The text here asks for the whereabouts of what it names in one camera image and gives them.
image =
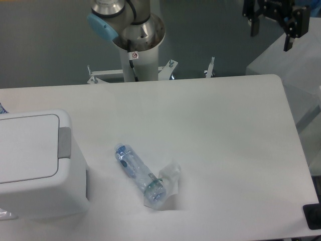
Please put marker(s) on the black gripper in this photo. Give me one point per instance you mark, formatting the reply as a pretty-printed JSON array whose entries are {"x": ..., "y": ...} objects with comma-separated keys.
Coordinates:
[{"x": 295, "y": 16}]

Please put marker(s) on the silver robot arm blue cap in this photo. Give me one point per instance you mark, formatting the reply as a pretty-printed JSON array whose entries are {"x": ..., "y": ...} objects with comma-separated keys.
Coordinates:
[{"x": 108, "y": 19}]

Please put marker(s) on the white trash can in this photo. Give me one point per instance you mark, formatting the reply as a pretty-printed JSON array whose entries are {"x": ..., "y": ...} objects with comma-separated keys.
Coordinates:
[{"x": 43, "y": 171}]

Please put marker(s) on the black device at table edge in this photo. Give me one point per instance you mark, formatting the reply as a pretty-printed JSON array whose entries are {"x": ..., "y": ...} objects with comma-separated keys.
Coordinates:
[{"x": 312, "y": 215}]

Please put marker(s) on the clear plastic water bottle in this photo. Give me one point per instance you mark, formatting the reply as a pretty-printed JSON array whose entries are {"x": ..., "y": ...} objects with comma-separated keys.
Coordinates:
[{"x": 133, "y": 166}]

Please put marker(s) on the blue patterned object at left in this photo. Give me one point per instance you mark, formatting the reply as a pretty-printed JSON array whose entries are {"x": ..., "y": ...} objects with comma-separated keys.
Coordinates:
[{"x": 2, "y": 109}]

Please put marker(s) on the clear plastic bag under bin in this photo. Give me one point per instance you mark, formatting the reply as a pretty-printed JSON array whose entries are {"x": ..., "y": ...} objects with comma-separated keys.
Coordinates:
[{"x": 5, "y": 215}]

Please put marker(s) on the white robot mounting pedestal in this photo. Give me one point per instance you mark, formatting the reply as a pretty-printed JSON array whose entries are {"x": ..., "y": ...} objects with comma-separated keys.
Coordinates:
[{"x": 140, "y": 62}]

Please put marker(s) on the white frame bracket with bolts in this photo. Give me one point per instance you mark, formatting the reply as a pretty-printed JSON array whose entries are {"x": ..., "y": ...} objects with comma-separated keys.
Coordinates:
[{"x": 134, "y": 73}]

